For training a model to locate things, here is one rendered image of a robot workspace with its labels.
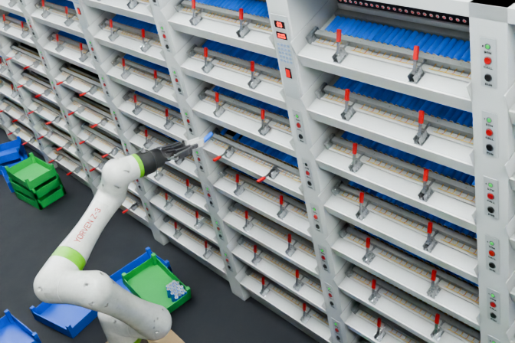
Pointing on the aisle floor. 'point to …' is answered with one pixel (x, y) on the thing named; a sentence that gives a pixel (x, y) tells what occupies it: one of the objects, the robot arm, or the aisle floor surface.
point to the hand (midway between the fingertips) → (195, 143)
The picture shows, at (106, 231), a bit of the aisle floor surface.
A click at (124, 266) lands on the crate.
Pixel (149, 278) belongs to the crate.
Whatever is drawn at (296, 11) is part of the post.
